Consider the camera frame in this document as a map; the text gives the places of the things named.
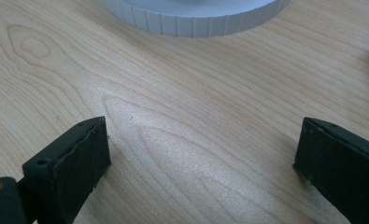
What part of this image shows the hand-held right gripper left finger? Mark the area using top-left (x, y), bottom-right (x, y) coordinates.
top-left (21, 116), bottom-right (112, 224)

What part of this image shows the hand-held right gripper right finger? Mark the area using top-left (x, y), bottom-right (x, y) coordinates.
top-left (292, 117), bottom-right (369, 224)

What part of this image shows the white ribbed round container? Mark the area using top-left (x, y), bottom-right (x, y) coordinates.
top-left (99, 0), bottom-right (291, 38)

